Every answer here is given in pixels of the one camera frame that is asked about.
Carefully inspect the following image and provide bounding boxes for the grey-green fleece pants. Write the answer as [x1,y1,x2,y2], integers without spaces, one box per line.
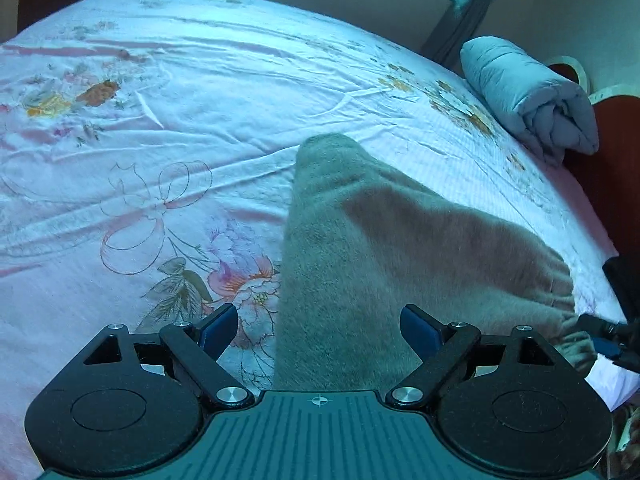
[273,133,597,392]

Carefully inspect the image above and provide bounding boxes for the red white headboard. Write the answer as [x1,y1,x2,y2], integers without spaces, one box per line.
[564,82,639,255]

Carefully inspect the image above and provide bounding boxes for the rolled light blue duvet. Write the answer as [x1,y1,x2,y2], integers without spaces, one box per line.
[460,36,600,166]

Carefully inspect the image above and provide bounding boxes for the right teal curtain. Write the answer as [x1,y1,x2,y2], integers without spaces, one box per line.
[380,0,532,68]

